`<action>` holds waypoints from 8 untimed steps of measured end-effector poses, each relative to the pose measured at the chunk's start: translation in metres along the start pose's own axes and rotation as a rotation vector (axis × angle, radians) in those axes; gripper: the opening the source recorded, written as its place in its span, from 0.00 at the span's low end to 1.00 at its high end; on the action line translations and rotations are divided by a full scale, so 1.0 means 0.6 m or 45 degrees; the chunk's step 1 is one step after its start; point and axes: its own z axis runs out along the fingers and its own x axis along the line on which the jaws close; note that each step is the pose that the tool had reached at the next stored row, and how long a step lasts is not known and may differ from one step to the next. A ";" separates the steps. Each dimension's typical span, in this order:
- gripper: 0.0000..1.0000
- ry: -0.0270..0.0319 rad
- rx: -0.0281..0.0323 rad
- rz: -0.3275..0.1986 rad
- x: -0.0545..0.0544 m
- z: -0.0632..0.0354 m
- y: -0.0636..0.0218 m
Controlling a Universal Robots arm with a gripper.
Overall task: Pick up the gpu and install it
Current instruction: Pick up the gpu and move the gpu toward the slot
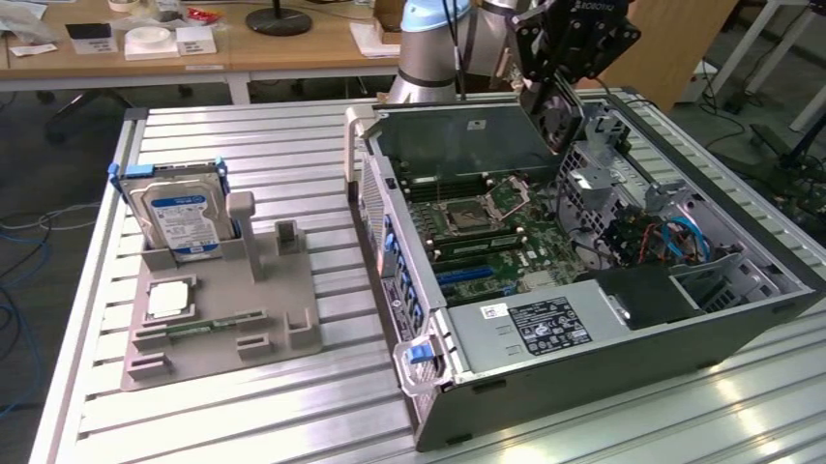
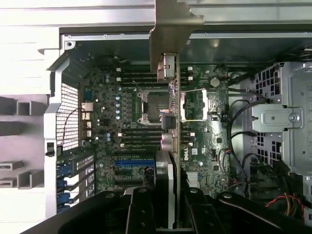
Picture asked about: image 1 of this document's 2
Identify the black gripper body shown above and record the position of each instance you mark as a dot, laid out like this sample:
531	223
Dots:
594	9

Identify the black cooling fan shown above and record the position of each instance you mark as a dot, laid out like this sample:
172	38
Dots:
555	121

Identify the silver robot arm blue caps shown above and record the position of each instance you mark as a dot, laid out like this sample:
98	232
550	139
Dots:
426	58

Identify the wooden cabinet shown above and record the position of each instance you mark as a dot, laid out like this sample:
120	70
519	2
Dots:
678	48

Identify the brown cardboard box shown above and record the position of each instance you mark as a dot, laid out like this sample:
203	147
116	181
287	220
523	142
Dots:
387	12

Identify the white paper stack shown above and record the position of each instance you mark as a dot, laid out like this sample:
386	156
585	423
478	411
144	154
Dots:
374	43

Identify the perforated metal drive cage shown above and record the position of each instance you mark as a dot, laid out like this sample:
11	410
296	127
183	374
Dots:
606	179

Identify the silver socket cover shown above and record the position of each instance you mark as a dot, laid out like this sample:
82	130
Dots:
515	180

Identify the black RAM slot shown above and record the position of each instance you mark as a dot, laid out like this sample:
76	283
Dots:
445	182
445	176
474	235
449	187
451	193
478	240
479	245
481	250

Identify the black metal stand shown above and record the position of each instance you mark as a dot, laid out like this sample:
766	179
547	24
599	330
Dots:
771	140

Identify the thin metal locking lever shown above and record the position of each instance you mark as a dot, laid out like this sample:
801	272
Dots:
441	191

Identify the CPU socket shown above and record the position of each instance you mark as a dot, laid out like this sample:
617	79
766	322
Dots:
466	217

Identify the black round lamp base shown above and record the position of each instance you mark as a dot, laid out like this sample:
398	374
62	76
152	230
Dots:
278	23

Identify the green motherboard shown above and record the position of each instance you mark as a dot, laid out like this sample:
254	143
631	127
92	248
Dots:
529	241

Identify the green circuit board pile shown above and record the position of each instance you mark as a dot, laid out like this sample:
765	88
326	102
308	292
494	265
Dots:
810	203

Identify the blue card retention strip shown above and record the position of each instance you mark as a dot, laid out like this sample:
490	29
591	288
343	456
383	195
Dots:
388	239

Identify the black expansion slot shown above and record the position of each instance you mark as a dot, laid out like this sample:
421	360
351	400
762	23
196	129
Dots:
458	265

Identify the silver chipset heatsink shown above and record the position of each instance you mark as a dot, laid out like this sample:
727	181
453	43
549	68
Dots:
541	282

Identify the blue expansion slot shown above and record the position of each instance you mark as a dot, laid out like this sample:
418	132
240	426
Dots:
465	277

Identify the grey metal disk bay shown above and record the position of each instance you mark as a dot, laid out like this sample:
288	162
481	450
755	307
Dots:
735	270

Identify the red packet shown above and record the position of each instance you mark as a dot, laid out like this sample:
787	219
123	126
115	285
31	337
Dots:
203	14

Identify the white labelled box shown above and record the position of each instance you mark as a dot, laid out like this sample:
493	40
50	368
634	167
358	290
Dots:
194	36

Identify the white box with tape roll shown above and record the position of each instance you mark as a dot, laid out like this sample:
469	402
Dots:
151	48

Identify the grey power supply with label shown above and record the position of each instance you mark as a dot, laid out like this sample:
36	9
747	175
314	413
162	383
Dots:
490	338

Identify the beige tape roll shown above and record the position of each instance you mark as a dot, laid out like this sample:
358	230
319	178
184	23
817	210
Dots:
123	6

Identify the hard disk with blue carrier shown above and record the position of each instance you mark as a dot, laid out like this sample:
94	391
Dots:
180	217

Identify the blue case latch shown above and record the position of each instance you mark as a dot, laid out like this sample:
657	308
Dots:
419	353

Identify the black and white box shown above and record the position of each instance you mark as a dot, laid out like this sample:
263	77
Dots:
90	31

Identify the open black PC case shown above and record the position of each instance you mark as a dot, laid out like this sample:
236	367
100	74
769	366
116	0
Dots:
581	386

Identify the black chair base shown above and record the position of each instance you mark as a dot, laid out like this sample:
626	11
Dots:
64	116

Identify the silver CPU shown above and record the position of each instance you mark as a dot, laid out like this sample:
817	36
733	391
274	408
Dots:
168	299

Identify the white paper card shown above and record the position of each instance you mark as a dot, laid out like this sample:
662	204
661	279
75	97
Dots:
32	49

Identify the clear plastic bag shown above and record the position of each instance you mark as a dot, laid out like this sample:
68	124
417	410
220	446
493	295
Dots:
26	24

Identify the green RAM stick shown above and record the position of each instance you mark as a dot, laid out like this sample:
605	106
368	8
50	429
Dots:
194	328

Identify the grey parts rack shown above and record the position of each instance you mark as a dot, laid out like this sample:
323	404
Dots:
212	357

